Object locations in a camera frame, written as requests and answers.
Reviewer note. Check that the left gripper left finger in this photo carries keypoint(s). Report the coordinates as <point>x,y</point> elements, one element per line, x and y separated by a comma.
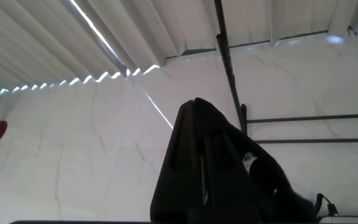
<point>172,199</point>

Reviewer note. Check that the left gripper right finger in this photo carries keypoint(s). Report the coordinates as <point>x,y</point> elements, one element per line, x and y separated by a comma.
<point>228,199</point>

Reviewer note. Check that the black clothes rack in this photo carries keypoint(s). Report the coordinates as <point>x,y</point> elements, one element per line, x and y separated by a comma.
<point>225,53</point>

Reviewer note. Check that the white curtain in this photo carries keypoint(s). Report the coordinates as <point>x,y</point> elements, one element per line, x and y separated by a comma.
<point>57,37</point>

